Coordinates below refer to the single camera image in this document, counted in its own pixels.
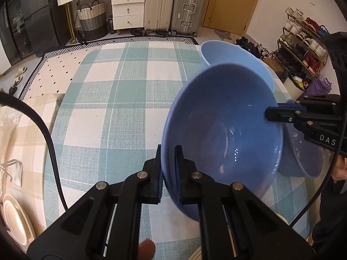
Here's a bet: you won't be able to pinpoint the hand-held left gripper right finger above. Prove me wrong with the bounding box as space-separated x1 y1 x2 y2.
175 145 315 260

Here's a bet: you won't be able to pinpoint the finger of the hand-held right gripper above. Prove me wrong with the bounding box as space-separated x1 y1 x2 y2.
264 105 321 127
285 95 342 109

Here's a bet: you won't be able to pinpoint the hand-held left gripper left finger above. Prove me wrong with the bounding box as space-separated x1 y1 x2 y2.
27 144 164 260

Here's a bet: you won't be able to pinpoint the light blue bowl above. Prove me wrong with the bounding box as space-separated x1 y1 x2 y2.
200 40 276 93

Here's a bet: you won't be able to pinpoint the person's right hand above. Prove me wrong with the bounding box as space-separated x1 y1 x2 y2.
331 156 347 182

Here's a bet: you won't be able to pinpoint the person's left hand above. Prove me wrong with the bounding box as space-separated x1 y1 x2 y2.
138 238 157 260

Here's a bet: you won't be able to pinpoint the purple bag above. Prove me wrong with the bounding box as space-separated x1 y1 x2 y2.
307 74 333 98

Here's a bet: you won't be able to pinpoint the white bin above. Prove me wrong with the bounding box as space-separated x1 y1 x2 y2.
287 74 313 100

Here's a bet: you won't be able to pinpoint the metal shoe rack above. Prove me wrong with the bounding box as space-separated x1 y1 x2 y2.
277 13 331 78

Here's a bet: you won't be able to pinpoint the flat cardboard box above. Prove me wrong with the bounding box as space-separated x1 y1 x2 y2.
264 57 288 84

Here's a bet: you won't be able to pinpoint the rows of shoes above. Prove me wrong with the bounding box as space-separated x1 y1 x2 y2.
277 6 331 73

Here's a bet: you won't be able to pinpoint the pile of dark shoes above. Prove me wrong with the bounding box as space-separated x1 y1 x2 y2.
234 36 272 60

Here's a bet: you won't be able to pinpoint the teal checked tablecloth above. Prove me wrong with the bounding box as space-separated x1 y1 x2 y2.
43 39 312 260

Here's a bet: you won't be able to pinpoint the person's dark clothing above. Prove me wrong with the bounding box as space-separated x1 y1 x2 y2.
311 180 347 250

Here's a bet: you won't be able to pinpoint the brown door mat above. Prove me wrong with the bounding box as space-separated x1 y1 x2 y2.
214 28 233 43

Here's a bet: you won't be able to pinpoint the wooden door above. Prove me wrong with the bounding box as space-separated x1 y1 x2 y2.
202 0 265 33

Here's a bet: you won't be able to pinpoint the cream small plate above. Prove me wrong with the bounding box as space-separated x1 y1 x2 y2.
3 193 36 246

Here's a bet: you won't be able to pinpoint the beige checked cloth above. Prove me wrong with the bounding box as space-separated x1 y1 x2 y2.
0 92 65 250

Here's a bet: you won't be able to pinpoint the metal phone stand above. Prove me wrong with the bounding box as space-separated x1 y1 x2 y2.
0 160 23 187

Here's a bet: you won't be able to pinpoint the silver suitcase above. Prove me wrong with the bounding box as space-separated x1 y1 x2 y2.
170 0 209 36

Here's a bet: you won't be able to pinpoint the bubble wrap sheet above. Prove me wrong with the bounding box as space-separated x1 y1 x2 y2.
0 106 23 141

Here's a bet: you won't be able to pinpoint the cream suitcase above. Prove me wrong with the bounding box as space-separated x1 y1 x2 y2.
143 0 177 32

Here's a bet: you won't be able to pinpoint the white drawer unit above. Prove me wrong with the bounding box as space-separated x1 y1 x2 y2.
111 0 146 31

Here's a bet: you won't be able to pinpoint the grey white woven basket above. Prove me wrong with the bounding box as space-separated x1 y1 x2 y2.
76 0 108 42

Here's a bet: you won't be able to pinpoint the dark grey refrigerator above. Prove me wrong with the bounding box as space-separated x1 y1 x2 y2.
20 0 64 58

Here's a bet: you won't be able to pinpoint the dark glass wardrobe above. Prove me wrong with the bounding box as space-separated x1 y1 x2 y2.
0 0 31 67

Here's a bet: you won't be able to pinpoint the black cable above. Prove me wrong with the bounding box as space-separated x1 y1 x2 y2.
0 91 69 211
290 130 347 226

